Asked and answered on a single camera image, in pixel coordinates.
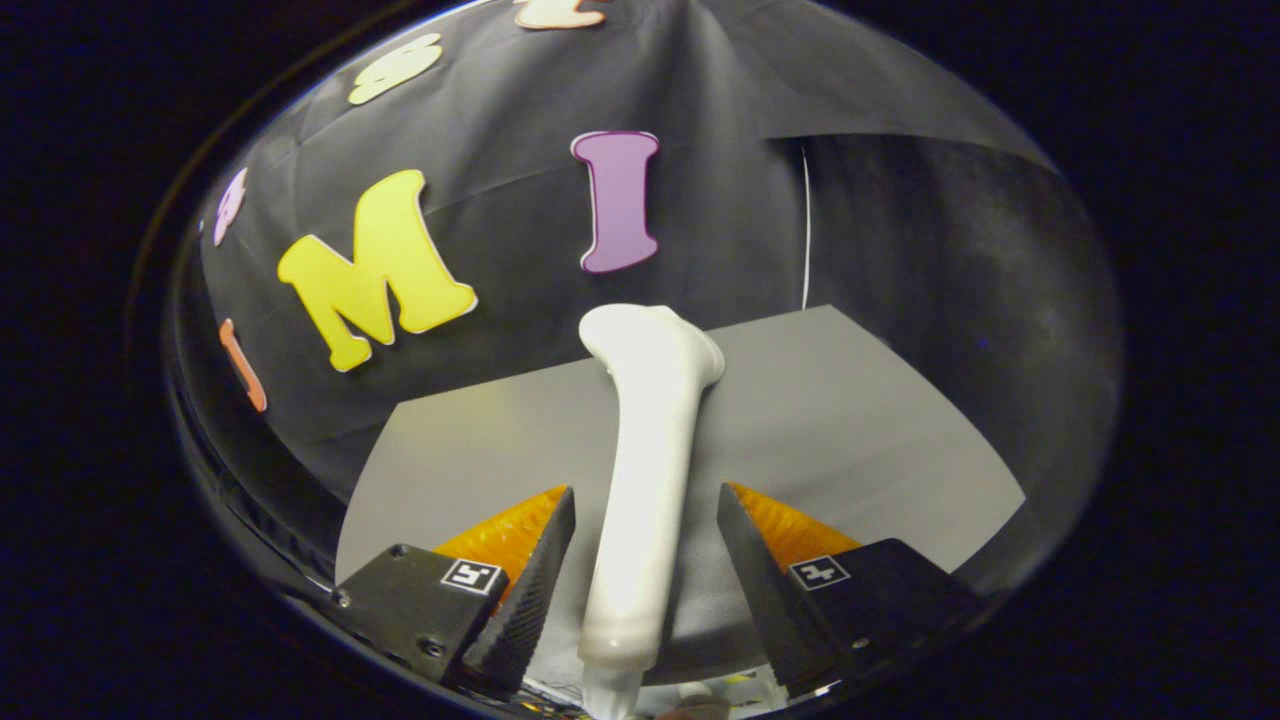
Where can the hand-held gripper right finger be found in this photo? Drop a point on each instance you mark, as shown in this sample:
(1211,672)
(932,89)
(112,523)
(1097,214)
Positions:
(765,590)

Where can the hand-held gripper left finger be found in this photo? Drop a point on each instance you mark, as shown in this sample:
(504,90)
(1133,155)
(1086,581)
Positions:
(530,590)

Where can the white garment steamer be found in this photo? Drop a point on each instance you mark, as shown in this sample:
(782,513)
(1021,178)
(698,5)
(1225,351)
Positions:
(645,470)

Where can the grey cabinet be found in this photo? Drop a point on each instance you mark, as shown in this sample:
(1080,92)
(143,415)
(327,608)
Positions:
(850,430)

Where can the black backdrop cloth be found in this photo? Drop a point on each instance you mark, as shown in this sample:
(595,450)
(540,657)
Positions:
(500,130)

